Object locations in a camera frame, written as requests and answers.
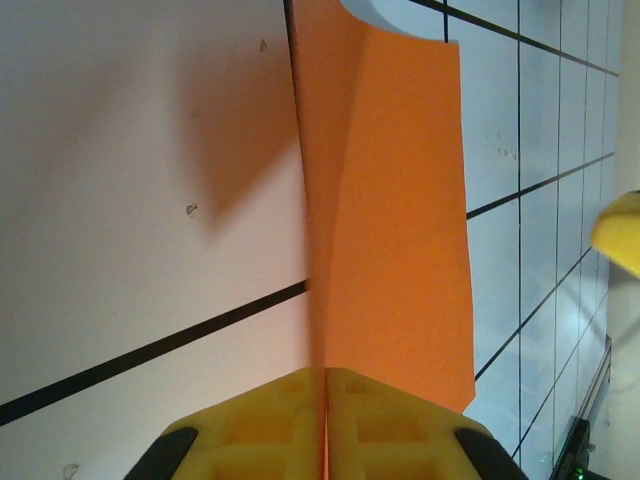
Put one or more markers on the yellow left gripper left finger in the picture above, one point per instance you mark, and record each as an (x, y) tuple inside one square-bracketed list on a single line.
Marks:
[(260, 430)]

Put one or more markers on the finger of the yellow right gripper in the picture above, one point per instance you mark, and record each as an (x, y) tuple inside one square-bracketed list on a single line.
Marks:
[(620, 235)]

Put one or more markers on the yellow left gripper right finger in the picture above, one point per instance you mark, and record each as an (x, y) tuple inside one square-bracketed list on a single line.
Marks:
[(400, 430)]

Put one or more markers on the orange paper sheet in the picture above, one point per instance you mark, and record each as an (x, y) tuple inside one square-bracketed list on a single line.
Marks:
[(400, 200)]

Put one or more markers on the long aluminium frame rail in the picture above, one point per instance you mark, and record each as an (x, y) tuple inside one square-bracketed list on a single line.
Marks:
[(595, 390)]

